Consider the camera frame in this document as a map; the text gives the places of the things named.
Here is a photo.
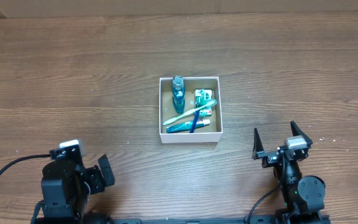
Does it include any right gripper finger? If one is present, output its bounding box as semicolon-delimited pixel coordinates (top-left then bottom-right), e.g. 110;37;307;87
290;121;313;146
252;128;265;160

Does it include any green white toothbrush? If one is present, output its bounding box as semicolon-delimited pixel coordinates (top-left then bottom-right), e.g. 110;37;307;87
162;100;217;126

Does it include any blue disposable razor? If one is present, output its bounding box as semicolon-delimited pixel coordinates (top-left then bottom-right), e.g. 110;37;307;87
190;106;203;133

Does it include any green white toothpaste tube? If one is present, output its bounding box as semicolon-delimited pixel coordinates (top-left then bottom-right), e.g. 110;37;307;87
166;119;211;134

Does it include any green white floss packet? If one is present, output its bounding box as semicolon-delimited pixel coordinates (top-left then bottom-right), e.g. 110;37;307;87
195;89;213;118

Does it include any blue liquid bottle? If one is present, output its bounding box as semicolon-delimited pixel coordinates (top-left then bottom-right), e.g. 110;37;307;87
172;76;185;114

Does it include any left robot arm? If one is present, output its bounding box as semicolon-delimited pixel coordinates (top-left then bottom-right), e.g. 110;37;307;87
30;155;115;224

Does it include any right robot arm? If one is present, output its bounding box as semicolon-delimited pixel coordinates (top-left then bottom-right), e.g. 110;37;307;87
245;121;330;223

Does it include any white cardboard box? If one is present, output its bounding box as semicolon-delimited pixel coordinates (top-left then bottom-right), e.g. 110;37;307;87
159;77;223;144

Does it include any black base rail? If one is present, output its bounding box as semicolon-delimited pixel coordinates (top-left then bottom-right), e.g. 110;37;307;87
82;213;331;224

